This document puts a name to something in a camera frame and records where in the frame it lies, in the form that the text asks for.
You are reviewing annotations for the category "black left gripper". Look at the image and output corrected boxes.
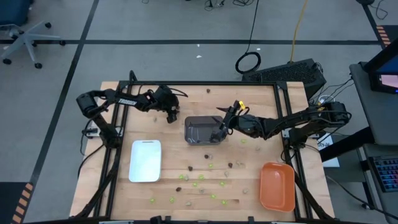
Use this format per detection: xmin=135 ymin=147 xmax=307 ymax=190
xmin=149 ymin=84 xmax=181 ymax=124

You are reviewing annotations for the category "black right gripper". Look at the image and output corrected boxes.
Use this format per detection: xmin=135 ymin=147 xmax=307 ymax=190
xmin=211 ymin=101 xmax=264 ymax=142

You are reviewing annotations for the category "dark grey translucent bin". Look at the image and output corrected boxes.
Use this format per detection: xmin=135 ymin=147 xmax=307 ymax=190
xmin=184 ymin=115 xmax=226 ymax=146

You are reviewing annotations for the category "white plastic bin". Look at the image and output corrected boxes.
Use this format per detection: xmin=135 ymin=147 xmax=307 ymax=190
xmin=128 ymin=139 xmax=162 ymax=184

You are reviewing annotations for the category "black perforated computer case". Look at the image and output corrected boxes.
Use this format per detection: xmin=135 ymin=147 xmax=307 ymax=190
xmin=241 ymin=58 xmax=327 ymax=101

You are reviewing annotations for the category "orange plastic bin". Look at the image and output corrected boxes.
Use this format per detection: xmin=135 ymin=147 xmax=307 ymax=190
xmin=259 ymin=161 xmax=296 ymax=213

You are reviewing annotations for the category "white paper sheet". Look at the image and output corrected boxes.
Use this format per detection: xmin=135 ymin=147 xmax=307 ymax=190
xmin=316 ymin=133 xmax=340 ymax=169

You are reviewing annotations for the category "office chair base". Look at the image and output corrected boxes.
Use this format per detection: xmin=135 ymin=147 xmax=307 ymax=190
xmin=0 ymin=0 xmax=67 ymax=70

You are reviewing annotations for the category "grey side desk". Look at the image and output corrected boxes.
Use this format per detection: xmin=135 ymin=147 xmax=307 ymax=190
xmin=349 ymin=61 xmax=398 ymax=147

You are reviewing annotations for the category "black monitor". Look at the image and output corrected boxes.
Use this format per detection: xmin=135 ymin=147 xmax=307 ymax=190
xmin=363 ymin=39 xmax=398 ymax=95

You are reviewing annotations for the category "dark grey keyboard desk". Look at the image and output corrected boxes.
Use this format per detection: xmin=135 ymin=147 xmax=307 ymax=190
xmin=362 ymin=143 xmax=398 ymax=224

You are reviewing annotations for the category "backlit computer keyboard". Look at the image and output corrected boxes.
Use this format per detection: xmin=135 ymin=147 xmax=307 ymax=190
xmin=369 ymin=154 xmax=398 ymax=193

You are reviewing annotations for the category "yellow cable tag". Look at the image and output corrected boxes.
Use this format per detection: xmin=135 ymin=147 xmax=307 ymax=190
xmin=235 ymin=100 xmax=250 ymax=112

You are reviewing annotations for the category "black coiled cable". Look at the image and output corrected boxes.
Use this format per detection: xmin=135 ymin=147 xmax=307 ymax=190
xmin=234 ymin=0 xmax=262 ymax=75

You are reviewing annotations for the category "white cable bundle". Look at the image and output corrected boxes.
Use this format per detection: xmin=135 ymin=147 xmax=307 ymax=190
xmin=317 ymin=94 xmax=336 ymax=108

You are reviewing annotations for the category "yellow hanging cable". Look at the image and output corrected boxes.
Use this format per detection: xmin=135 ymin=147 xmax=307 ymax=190
xmin=289 ymin=0 xmax=309 ymax=63

